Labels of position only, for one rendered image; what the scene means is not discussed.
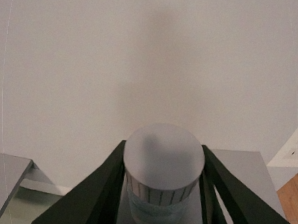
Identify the white panel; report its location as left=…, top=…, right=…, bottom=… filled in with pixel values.
left=0, top=0, right=298, bottom=195

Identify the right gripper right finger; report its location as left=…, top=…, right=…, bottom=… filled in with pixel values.
left=199, top=144, right=290, bottom=224

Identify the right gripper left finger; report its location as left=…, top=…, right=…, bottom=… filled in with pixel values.
left=31, top=140, right=126, bottom=224

